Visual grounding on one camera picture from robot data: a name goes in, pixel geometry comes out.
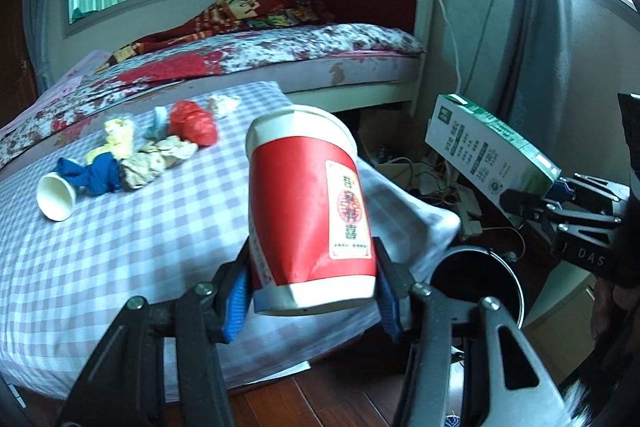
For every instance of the light blue paper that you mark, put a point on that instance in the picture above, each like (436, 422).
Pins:
(159, 119)

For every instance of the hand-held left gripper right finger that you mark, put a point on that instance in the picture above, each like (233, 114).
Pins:
(387, 307)

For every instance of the green white carton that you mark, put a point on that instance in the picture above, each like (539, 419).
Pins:
(480, 147)

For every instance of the small white paper cup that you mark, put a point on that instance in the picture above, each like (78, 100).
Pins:
(55, 199)

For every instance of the pink cloth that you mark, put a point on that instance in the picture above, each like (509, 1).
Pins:
(80, 72)

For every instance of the red plastic bag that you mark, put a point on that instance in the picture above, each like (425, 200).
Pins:
(192, 122)

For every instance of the red paper cup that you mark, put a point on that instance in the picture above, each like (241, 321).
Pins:
(300, 207)

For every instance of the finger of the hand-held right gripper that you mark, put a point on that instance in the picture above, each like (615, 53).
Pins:
(590, 192)
(520, 203)

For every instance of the red patterned blanket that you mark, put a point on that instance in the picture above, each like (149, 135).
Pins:
(240, 7)

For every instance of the white paper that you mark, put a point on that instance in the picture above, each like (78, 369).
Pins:
(225, 104)

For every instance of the white power strip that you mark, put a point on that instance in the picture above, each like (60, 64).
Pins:
(467, 217)

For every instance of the wooden door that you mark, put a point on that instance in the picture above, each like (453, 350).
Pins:
(15, 72)

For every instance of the floral bed mattress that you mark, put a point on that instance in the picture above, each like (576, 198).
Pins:
(300, 42)

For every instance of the beige paper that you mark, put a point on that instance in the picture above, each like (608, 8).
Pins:
(150, 162)

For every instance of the yellow wrapper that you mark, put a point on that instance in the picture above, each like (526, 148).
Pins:
(120, 134)

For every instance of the purple checked tablecloth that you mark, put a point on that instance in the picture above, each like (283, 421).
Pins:
(150, 232)

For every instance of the blue curtain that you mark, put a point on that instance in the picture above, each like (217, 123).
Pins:
(537, 32)

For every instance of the blue cloth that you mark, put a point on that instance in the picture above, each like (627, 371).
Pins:
(102, 174)

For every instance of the open cardboard box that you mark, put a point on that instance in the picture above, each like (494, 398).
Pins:
(395, 169)

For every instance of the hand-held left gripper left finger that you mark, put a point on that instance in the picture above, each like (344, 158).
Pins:
(235, 302)

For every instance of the black trash bin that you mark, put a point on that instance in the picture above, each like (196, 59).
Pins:
(470, 272)

